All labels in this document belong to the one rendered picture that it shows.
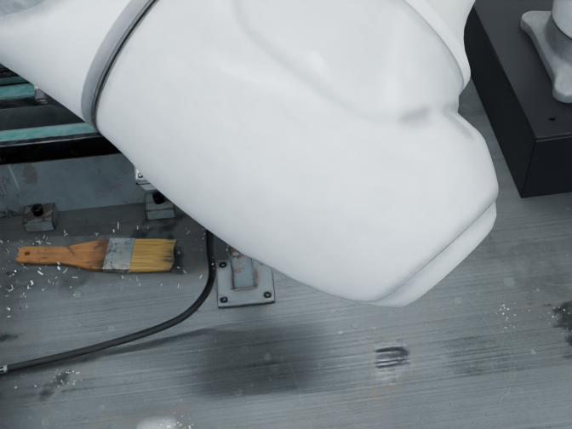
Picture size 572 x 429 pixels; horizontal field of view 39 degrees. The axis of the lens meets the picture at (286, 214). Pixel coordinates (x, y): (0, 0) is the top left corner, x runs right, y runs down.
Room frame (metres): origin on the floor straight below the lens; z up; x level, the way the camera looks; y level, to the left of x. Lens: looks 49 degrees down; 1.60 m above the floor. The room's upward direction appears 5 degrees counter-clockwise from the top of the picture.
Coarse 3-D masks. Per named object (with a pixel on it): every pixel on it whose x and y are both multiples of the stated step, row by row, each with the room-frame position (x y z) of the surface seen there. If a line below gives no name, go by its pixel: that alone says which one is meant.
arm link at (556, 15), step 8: (560, 0) 0.82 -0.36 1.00; (568, 0) 0.81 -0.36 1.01; (552, 8) 0.85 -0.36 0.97; (560, 8) 0.82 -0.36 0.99; (568, 8) 0.80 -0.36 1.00; (552, 16) 0.84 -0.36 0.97; (560, 16) 0.82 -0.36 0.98; (568, 16) 0.80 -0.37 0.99; (560, 24) 0.81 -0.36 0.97; (568, 24) 0.80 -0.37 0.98; (568, 32) 0.80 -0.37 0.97
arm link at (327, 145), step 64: (192, 0) 0.28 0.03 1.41; (256, 0) 0.27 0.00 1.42; (320, 0) 0.27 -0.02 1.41; (384, 0) 0.27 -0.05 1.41; (448, 0) 0.28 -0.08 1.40; (128, 64) 0.26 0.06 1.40; (192, 64) 0.25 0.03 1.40; (256, 64) 0.25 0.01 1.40; (320, 64) 0.24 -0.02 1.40; (384, 64) 0.24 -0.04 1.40; (448, 64) 0.26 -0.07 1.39; (128, 128) 0.25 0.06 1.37; (192, 128) 0.23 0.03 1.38; (256, 128) 0.23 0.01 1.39; (320, 128) 0.22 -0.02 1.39; (384, 128) 0.22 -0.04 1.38; (448, 128) 0.23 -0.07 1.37; (192, 192) 0.23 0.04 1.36; (256, 192) 0.21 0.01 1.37; (320, 192) 0.21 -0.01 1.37; (384, 192) 0.20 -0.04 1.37; (448, 192) 0.21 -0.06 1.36; (256, 256) 0.21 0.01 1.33; (320, 256) 0.20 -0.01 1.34; (384, 256) 0.19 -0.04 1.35; (448, 256) 0.19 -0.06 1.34
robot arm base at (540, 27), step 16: (528, 16) 0.90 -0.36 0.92; (544, 16) 0.89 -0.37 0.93; (528, 32) 0.89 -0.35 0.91; (544, 32) 0.86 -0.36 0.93; (560, 32) 0.81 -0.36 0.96; (544, 48) 0.83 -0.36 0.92; (560, 48) 0.80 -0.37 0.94; (544, 64) 0.82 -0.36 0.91; (560, 64) 0.79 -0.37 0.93; (560, 80) 0.76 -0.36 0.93; (560, 96) 0.74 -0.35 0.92
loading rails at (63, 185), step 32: (0, 96) 0.84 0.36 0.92; (32, 96) 0.83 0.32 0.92; (0, 128) 0.83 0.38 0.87; (32, 128) 0.77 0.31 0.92; (64, 128) 0.77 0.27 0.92; (0, 160) 0.73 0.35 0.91; (32, 160) 0.73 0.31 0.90; (64, 160) 0.73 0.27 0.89; (96, 160) 0.73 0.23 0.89; (128, 160) 0.73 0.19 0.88; (0, 192) 0.73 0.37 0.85; (32, 192) 0.73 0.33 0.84; (64, 192) 0.73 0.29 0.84; (96, 192) 0.73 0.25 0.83; (128, 192) 0.73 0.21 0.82; (160, 192) 0.72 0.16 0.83; (32, 224) 0.70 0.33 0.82
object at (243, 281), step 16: (208, 240) 0.55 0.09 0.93; (208, 256) 0.55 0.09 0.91; (240, 256) 0.57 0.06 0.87; (224, 272) 0.60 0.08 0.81; (240, 272) 0.57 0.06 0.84; (256, 272) 0.60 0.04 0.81; (272, 272) 0.59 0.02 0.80; (208, 288) 0.54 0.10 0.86; (224, 288) 0.58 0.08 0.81; (240, 288) 0.57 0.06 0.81; (256, 288) 0.57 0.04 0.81; (272, 288) 0.57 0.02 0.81; (192, 304) 0.54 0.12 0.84; (224, 304) 0.55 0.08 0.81; (240, 304) 0.55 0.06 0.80; (176, 320) 0.52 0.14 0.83; (128, 336) 0.51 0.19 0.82; (144, 336) 0.51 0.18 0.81; (64, 352) 0.50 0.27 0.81; (80, 352) 0.50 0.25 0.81; (0, 368) 0.49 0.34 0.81; (16, 368) 0.49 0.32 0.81
